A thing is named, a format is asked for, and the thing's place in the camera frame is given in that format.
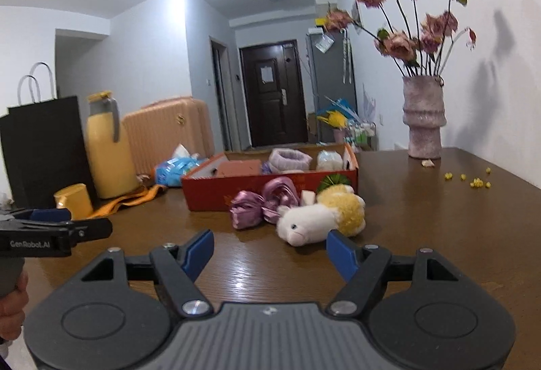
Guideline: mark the white yellow plush toy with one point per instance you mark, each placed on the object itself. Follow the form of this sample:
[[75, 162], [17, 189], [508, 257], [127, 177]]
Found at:
[[337, 207]]

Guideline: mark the purple satin scrunchie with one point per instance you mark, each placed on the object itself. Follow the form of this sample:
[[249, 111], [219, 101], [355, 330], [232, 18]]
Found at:
[[246, 210], [276, 193]]

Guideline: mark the pink sponge block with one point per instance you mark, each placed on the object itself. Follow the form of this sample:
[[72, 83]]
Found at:
[[247, 167]]

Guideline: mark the black paper bag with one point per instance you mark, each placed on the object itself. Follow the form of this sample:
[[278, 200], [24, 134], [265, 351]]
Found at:
[[44, 151]]

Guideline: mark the wire storage cart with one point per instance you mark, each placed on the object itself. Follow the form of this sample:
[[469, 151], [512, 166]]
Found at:
[[361, 136]]

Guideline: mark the yellow thermos jug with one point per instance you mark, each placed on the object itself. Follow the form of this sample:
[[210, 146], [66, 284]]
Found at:
[[108, 150]]

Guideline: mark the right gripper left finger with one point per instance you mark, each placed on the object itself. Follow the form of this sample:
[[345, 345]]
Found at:
[[177, 268]]

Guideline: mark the pink ribbed suitcase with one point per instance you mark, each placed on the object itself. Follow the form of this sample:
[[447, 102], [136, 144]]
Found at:
[[155, 131]]

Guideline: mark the clear plastic bag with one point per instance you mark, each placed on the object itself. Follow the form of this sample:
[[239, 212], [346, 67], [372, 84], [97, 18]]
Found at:
[[328, 160]]

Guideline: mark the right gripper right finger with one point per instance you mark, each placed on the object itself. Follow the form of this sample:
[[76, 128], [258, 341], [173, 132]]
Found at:
[[363, 268]]

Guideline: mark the dried pink flowers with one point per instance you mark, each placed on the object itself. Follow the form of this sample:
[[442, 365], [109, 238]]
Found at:
[[416, 44]]

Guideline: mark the dark brown entrance door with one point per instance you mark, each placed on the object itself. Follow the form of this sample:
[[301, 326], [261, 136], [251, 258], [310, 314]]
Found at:
[[274, 94]]

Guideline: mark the pink textured vase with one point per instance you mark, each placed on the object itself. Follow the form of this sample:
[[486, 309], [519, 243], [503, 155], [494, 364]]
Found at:
[[424, 114]]

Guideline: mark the yellow mug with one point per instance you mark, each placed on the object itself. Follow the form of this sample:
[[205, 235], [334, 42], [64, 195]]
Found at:
[[76, 200]]

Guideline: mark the blue tissue pack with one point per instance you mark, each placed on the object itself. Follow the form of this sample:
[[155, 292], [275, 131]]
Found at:
[[170, 173]]

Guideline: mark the grey refrigerator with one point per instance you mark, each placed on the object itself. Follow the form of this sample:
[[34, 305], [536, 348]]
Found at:
[[331, 70]]

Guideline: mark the left hand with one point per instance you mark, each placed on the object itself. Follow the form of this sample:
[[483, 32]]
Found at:
[[12, 313]]

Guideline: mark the orange cardboard box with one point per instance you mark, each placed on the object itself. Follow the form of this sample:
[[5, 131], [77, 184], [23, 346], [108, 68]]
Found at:
[[212, 186]]

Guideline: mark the lavender fluffy headband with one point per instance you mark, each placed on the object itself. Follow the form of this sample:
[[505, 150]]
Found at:
[[283, 160]]

